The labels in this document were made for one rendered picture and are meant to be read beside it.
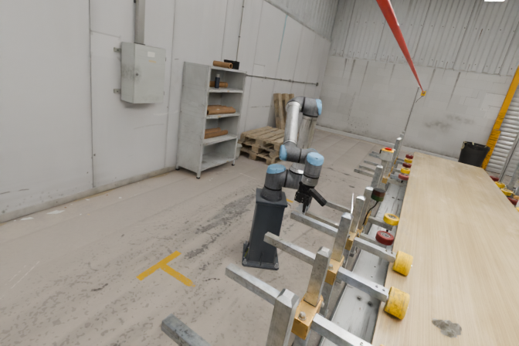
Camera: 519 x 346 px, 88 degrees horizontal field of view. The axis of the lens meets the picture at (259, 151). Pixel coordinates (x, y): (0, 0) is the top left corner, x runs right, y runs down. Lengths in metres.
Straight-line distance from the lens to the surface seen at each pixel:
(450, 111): 9.19
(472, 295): 1.40
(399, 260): 1.26
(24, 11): 2.96
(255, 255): 2.46
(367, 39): 9.40
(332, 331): 0.87
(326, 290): 1.17
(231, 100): 4.48
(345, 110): 9.34
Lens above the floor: 1.57
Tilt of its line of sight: 16 degrees down
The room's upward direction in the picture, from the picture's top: 9 degrees clockwise
